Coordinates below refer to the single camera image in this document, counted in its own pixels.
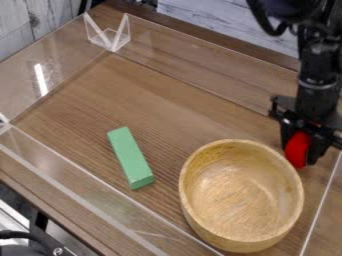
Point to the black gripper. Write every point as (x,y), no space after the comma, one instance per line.
(322,125)

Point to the red plush strawberry toy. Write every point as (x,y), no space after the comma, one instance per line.
(296,149)

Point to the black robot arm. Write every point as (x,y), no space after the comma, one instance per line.
(314,21)

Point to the wooden bowl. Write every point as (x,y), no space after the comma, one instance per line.
(240,194)

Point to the green rectangular block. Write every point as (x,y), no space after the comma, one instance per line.
(131,158)

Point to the clear acrylic corner bracket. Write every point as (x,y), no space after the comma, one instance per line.
(108,39)

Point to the black metal table frame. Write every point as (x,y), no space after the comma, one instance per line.
(53,248)

